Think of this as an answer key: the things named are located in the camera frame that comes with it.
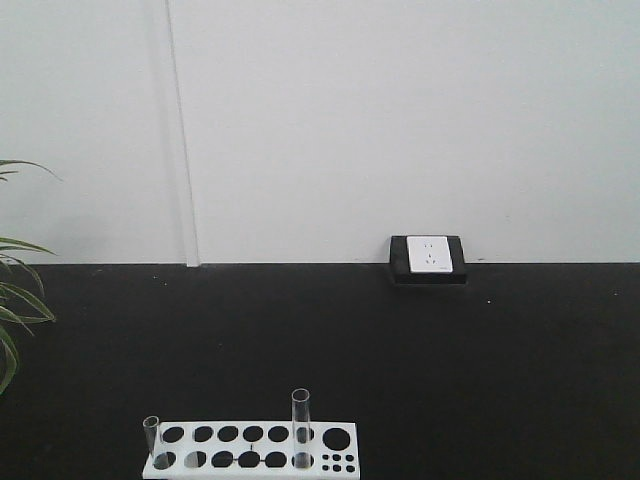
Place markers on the white test tube rack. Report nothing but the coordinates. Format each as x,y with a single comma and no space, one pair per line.
253,449

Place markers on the short clear test tube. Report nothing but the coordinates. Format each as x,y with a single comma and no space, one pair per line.
150,427

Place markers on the white power socket plate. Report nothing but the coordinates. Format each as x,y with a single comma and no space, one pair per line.
429,255

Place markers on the black socket box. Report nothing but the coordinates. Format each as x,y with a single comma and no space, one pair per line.
399,266

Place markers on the tall clear test tube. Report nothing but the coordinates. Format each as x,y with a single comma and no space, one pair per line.
300,406

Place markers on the green potted plant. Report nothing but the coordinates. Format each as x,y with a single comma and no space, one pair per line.
19,305

